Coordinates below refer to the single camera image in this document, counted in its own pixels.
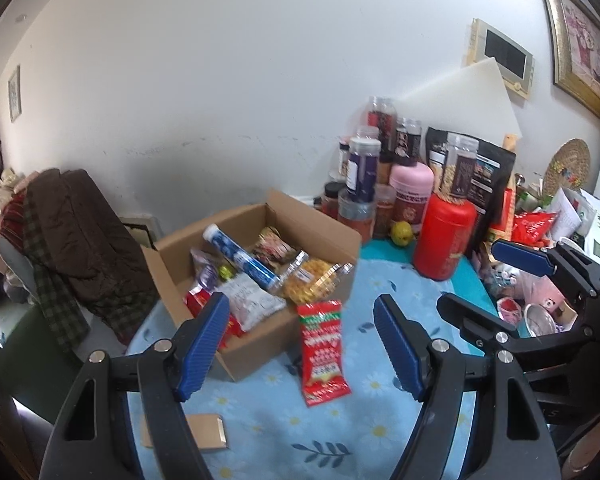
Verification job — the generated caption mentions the large black pouch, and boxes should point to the large black pouch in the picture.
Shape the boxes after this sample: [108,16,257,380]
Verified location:
[472,137,517,256]

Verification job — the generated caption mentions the red canister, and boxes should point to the red canister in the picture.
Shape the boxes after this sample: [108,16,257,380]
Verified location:
[412,191,478,282]

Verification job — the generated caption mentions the beige wall intercom panel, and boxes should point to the beige wall intercom panel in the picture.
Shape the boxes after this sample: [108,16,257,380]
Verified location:
[466,18,535,100]

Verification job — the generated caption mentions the large cardboard box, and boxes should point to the large cardboard box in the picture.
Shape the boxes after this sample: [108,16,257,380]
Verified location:
[141,189,363,383]

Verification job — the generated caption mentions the small wall picture frame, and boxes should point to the small wall picture frame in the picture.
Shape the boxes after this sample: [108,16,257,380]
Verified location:
[7,65,22,123]

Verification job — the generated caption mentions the round woven mat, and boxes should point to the round woven mat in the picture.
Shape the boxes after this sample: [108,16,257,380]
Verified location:
[543,139,592,193]

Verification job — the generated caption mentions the clear nut jar dark label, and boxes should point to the clear nut jar dark label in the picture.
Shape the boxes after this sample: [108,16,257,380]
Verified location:
[437,134,481,206]

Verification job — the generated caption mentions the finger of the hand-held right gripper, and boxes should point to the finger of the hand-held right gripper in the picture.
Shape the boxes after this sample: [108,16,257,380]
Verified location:
[436,292,597,377]
[491,239,600,294]

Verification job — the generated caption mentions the clear jar purple label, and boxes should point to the clear jar purple label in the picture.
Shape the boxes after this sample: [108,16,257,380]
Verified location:
[346,137,382,203]

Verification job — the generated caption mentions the teal metal bowl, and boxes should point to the teal metal bowl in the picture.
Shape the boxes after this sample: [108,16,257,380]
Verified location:
[522,302,558,338]

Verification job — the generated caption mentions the wide jar red-brown spice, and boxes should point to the wide jar red-brown spice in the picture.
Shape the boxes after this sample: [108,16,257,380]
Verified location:
[337,191,378,236]

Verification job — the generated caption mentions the person's right hand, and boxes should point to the person's right hand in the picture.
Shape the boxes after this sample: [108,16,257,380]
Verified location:
[560,407,600,480]

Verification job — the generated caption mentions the green plaid cloth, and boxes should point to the green plaid cloth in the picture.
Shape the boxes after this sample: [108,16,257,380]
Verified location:
[22,195,91,353]

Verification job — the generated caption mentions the tall jar dark red label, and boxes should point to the tall jar dark red label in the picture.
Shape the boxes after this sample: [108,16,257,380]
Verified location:
[367,96,397,163]

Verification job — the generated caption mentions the grey chair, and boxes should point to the grey chair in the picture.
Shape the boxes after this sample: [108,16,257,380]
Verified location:
[0,237,101,331]

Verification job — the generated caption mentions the clear jar black label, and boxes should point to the clear jar black label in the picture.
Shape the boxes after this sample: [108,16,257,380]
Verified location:
[394,117,423,167]

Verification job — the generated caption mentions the dark green seat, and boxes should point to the dark green seat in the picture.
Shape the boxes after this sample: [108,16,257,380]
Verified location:
[0,305,88,426]

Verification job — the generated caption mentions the white patterned snack packet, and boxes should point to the white patterned snack packet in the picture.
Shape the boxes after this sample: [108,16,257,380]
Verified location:
[215,272,287,333]

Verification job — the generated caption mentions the slim jar red-brown spice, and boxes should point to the slim jar red-brown spice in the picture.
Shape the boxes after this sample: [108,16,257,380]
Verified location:
[373,184,396,238]

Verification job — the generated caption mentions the crumpled red packet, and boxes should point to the crumpled red packet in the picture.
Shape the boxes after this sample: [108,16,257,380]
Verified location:
[512,210,558,246]

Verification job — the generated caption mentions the white foam board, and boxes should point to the white foam board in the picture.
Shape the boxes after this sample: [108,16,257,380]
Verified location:
[395,57,522,158]

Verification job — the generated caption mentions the gold framed picture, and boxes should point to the gold framed picture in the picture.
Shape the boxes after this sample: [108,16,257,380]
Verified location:
[532,0,600,123]

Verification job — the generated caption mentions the brown jacket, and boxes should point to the brown jacket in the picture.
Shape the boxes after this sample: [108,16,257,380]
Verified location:
[25,169,160,343]

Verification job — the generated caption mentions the white paper sheet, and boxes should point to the white paper sheet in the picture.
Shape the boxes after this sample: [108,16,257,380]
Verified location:
[550,187,588,241]

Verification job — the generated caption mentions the red chips packet yellow print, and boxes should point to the red chips packet yellow print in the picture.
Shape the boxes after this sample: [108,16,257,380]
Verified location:
[185,285,246,351]

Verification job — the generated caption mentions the purple silver snack packet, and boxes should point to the purple silver snack packet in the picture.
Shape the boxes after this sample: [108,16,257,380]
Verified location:
[189,247,221,296]

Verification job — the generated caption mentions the red cracker packet green top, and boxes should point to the red cracker packet green top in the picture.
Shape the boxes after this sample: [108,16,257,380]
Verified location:
[297,300,352,407]

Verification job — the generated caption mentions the small closed cardboard box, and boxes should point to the small closed cardboard box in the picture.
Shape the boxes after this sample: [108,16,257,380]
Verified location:
[140,413,229,453]

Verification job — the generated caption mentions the narrow clear jar brown contents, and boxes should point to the narrow clear jar brown contents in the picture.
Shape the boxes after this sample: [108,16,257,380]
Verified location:
[337,136,353,181]

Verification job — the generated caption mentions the green pear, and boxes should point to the green pear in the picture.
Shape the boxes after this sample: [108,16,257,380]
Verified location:
[390,220,413,247]

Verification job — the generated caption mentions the small black pouch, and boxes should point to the small black pouch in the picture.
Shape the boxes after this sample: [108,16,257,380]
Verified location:
[426,127,455,196]

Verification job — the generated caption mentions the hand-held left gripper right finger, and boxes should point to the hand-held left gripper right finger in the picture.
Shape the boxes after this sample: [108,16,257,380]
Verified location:
[372,294,563,480]

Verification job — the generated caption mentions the pink canister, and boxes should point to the pink canister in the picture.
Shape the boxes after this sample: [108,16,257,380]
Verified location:
[389,162,435,235]

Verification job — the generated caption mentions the blue white tube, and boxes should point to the blue white tube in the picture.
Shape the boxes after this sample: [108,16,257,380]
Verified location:
[202,225,279,292]

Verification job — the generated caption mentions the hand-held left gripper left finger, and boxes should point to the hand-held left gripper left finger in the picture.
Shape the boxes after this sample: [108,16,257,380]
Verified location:
[39,291,231,480]

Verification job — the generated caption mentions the clear packet yellow noodle snack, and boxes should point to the clear packet yellow noodle snack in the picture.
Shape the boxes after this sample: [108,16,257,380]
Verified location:
[275,250,356,306]

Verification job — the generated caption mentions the pile of laundry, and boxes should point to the pile of laundry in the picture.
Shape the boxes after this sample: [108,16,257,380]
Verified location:
[0,170,36,256]

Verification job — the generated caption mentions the red yellow carton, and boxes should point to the red yellow carton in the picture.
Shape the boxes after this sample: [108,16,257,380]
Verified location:
[489,185,517,246]

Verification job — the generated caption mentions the brown gold peanut packet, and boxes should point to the brown gold peanut packet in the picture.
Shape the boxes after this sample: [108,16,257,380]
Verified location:
[252,226,297,268]

